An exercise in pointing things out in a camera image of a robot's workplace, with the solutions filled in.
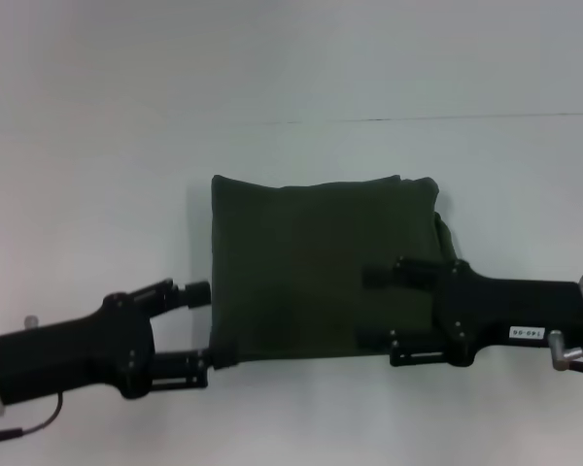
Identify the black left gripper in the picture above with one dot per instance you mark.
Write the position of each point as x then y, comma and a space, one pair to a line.
78, 349

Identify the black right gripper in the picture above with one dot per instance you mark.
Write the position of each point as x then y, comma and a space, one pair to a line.
505, 310

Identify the dark green t-shirt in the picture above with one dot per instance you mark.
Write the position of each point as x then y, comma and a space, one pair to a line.
320, 267

